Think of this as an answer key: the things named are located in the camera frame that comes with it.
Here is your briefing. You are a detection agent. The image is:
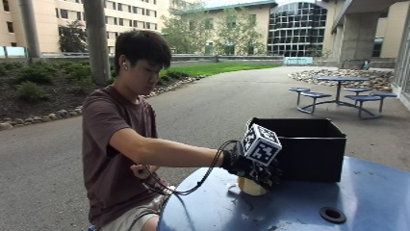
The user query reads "pale yellow round fruit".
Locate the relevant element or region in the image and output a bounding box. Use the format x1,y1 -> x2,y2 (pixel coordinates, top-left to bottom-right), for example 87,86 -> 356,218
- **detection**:
237,176 -> 270,197

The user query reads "white marker cube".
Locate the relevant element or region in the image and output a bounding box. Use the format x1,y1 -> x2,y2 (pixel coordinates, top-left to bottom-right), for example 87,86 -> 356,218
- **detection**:
241,123 -> 284,167

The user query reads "black open box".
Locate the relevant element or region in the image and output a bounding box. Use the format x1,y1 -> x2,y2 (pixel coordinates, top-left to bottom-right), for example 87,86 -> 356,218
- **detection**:
246,116 -> 349,183

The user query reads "blue round seat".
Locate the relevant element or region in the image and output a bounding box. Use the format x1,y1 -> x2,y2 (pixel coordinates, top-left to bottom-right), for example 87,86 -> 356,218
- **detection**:
289,87 -> 313,107
344,94 -> 384,120
369,91 -> 398,114
342,88 -> 374,97
296,91 -> 333,116

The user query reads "blue picnic table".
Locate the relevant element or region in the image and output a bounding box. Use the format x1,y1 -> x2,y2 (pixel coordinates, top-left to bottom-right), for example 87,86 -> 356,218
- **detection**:
314,76 -> 372,107

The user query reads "pile of grey rocks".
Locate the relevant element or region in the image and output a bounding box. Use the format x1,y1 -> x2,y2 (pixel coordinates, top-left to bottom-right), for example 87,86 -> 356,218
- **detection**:
288,68 -> 396,92

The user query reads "the person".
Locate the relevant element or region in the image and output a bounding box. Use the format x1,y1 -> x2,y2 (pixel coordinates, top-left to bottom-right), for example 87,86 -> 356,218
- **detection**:
81,29 -> 228,231

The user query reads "row of border stones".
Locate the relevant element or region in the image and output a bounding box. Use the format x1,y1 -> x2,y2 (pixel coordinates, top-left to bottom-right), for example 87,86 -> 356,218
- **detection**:
0,75 -> 208,131

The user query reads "grey concrete pole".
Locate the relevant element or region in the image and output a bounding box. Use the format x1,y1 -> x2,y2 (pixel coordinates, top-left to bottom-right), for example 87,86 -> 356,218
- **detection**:
83,0 -> 113,87
17,0 -> 44,64

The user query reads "black glove cable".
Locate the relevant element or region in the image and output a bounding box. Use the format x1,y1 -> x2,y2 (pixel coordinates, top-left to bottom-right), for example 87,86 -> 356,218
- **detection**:
140,140 -> 244,196

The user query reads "black table hole ring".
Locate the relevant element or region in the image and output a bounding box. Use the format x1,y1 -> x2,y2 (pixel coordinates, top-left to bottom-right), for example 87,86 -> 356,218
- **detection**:
320,206 -> 348,224

